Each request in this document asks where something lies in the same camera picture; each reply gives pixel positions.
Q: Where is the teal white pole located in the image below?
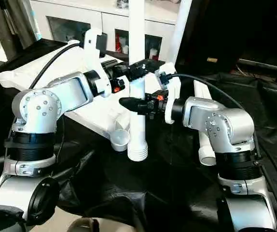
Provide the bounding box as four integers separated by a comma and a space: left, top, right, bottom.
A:
25, 0, 43, 41

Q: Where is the black low cabinet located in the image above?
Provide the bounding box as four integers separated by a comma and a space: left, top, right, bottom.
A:
180, 0, 277, 75

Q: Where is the white plastic table top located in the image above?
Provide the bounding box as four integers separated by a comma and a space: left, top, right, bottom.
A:
0, 41, 146, 152

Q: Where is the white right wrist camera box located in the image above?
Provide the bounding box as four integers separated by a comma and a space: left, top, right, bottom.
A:
155, 70, 182, 125

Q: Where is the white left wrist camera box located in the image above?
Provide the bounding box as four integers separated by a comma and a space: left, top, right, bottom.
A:
82, 28, 111, 98

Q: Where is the white display cabinet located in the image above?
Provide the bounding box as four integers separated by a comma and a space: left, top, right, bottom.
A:
28, 0, 182, 61

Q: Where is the grey left robot leg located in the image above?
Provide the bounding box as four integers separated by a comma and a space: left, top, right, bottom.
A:
67, 217, 111, 232

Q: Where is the black work mat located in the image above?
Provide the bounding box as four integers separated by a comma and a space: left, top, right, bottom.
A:
0, 39, 277, 232

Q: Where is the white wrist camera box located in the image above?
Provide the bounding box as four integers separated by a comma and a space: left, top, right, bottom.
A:
155, 70, 182, 125
82, 28, 111, 98

